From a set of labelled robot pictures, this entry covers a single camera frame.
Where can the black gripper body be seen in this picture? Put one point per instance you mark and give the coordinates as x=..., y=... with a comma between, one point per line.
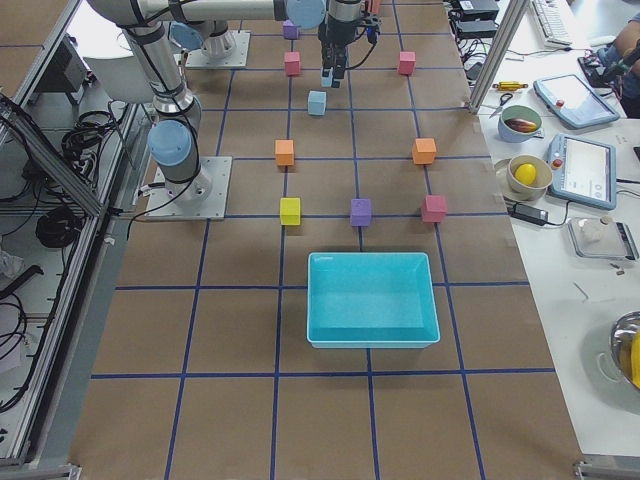
x=334, y=31

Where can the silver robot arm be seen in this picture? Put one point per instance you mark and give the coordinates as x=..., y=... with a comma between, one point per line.
x=151, y=26

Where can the light blue foam block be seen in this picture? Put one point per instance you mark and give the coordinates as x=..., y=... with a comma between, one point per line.
x=316, y=103

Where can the pink foam block near base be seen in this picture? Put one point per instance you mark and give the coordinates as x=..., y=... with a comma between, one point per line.
x=292, y=63

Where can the purple foam block near bin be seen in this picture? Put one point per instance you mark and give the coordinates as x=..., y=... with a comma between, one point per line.
x=290, y=31

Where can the pink foam block front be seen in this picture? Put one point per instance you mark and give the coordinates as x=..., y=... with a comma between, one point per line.
x=406, y=63

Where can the orange foam block back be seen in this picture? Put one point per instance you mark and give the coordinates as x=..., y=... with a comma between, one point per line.
x=284, y=152

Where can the orange foam block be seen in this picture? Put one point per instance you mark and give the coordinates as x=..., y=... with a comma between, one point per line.
x=424, y=151
x=284, y=152

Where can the orange foam block front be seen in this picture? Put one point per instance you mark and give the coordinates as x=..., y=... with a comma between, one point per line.
x=424, y=151

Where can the yellow foam block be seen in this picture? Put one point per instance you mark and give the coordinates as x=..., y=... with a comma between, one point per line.
x=290, y=211

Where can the purple foam block left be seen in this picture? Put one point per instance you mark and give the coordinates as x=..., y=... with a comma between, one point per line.
x=361, y=212

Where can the scissors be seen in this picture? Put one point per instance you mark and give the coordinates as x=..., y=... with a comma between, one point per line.
x=504, y=99

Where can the pink foam block corner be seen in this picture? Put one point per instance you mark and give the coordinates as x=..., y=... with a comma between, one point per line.
x=434, y=208

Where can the blue bowl with fruit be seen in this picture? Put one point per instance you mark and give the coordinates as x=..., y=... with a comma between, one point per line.
x=518, y=123

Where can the yellow lemon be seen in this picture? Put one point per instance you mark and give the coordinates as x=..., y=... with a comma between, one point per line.
x=526, y=174

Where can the beige bowl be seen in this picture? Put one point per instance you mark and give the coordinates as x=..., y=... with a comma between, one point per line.
x=543, y=180

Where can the white keyboard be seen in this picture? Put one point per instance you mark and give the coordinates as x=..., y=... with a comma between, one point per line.
x=549, y=23

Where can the teal plastic bin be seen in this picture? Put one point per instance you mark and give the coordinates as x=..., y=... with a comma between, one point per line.
x=371, y=300

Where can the black power adapter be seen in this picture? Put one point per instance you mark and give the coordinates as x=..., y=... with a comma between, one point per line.
x=528, y=214

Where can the teach pendant upper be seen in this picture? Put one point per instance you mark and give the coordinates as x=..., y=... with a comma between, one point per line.
x=574, y=102

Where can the teach pendant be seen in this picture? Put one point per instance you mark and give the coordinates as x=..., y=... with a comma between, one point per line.
x=574, y=102
x=583, y=171

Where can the teach pendant lower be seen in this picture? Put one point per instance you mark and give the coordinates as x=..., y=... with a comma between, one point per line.
x=583, y=171

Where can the kitchen scale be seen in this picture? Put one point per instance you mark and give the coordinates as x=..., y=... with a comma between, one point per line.
x=602, y=238

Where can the steel bowl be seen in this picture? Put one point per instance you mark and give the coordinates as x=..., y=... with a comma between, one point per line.
x=620, y=363

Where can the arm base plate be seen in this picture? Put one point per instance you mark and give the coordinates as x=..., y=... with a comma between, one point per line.
x=205, y=198
x=223, y=52

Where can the yellow handled tool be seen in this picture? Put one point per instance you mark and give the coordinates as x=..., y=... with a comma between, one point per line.
x=509, y=86

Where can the aluminium frame post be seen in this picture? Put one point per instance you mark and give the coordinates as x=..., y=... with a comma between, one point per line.
x=505, y=32

